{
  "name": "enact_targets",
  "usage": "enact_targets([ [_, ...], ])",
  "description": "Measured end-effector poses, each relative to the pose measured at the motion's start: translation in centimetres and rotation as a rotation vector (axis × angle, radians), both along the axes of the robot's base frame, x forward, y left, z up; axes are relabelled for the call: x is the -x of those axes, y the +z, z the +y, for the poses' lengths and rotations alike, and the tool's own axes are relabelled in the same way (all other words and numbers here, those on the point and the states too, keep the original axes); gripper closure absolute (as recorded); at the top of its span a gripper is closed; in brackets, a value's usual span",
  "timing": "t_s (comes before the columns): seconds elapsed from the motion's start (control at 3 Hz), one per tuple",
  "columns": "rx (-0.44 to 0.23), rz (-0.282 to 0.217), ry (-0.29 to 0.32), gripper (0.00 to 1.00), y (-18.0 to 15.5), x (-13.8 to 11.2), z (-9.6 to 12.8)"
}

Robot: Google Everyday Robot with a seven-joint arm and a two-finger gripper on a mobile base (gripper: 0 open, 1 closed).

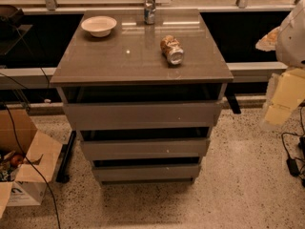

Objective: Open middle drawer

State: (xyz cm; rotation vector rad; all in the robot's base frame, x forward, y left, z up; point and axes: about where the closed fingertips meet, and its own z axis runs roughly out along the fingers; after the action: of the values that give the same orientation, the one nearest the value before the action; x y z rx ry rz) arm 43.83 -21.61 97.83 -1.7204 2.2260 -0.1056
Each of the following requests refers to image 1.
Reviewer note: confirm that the black table leg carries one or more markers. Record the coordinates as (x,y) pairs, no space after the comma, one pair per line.
(233,103)
(62,175)

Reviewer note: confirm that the white bowl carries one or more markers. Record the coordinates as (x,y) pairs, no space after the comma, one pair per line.
(99,26)

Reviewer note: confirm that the grey drawer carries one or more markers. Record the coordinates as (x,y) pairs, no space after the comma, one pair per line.
(147,173)
(148,148)
(85,117)

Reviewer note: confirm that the cardboard box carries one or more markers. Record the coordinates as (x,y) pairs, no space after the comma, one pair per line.
(19,135)

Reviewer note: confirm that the black power adapter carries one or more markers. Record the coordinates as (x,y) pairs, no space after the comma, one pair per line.
(292,166)

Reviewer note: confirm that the black table leg left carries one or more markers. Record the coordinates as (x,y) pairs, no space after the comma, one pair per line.
(62,175)

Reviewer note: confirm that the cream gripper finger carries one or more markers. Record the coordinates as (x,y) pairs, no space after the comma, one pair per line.
(285,92)
(268,41)

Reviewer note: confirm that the grey drawer cabinet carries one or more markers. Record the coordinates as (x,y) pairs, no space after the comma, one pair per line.
(128,66)

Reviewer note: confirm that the lying tan can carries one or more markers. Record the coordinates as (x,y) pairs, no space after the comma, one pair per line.
(172,50)

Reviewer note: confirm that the grey top drawer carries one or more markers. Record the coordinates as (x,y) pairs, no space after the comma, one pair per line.
(85,117)

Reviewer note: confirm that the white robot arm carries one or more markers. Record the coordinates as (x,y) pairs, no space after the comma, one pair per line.
(290,45)

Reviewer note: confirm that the black table leg right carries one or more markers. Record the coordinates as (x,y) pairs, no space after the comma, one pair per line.
(233,103)

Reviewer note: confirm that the red apple in box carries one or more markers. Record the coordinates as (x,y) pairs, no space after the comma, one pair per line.
(16,160)

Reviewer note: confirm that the upright silver can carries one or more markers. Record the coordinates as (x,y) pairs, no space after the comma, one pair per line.
(149,11)

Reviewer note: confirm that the grey bottom drawer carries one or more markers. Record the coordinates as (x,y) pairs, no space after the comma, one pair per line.
(147,173)

